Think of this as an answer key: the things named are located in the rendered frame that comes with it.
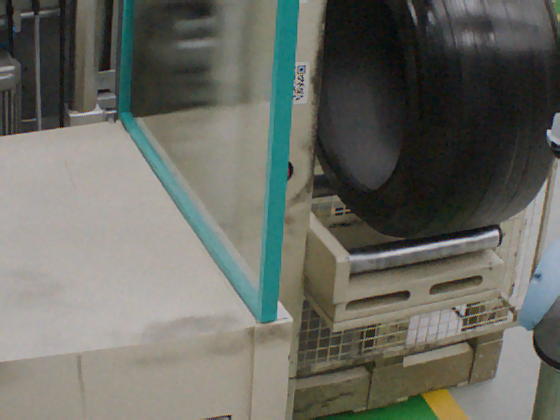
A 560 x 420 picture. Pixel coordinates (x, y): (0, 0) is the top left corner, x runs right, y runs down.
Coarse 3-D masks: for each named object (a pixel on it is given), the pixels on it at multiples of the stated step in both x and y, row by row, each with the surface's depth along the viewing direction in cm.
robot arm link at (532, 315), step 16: (544, 256) 130; (544, 272) 129; (528, 288) 130; (544, 288) 128; (528, 304) 130; (544, 304) 129; (528, 320) 131; (544, 320) 129; (544, 336) 132; (544, 352) 133; (544, 368) 138; (544, 384) 139; (544, 400) 140; (544, 416) 142
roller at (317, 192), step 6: (318, 174) 239; (324, 174) 239; (318, 180) 238; (324, 180) 238; (318, 186) 237; (324, 186) 238; (330, 186) 238; (312, 192) 237; (318, 192) 238; (324, 192) 238; (330, 192) 239
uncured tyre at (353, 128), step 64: (384, 0) 242; (448, 0) 190; (512, 0) 195; (384, 64) 248; (448, 64) 189; (512, 64) 192; (320, 128) 233; (384, 128) 246; (448, 128) 192; (512, 128) 195; (384, 192) 209; (448, 192) 199; (512, 192) 205
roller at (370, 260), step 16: (496, 224) 226; (400, 240) 219; (416, 240) 218; (432, 240) 219; (448, 240) 220; (464, 240) 221; (480, 240) 222; (496, 240) 224; (352, 256) 213; (368, 256) 214; (384, 256) 215; (400, 256) 216; (416, 256) 217; (432, 256) 219; (352, 272) 214
